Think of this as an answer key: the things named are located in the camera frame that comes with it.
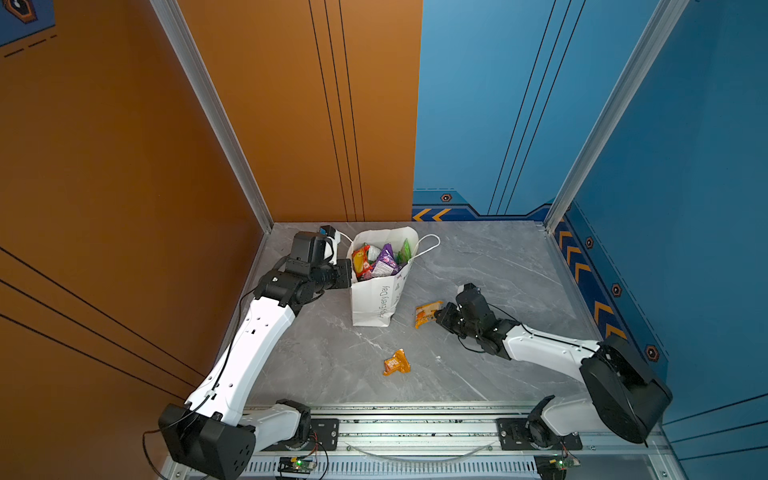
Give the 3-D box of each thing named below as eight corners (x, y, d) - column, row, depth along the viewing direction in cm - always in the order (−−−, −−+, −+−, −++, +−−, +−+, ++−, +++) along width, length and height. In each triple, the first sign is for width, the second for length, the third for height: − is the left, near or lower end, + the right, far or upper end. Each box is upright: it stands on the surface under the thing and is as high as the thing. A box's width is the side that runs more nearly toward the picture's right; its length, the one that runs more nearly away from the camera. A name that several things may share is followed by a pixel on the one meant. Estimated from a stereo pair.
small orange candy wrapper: (386, 381, 84) (386, 378, 82) (378, 360, 88) (378, 357, 86) (411, 370, 86) (411, 368, 84) (402, 351, 89) (403, 348, 88)
